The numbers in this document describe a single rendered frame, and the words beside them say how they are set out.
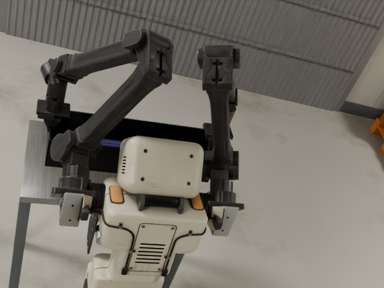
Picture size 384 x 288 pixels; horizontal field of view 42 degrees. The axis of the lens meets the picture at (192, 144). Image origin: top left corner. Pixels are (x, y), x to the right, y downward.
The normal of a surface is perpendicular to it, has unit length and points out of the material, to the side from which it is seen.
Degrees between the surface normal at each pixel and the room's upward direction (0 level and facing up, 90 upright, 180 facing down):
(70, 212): 82
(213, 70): 40
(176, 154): 48
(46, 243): 0
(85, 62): 71
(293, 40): 90
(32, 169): 0
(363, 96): 90
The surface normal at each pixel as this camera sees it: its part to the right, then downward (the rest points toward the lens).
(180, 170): 0.33, -0.03
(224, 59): -0.12, -0.32
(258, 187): 0.29, -0.75
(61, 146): -0.69, -0.20
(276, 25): 0.05, 0.63
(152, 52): 0.72, -0.22
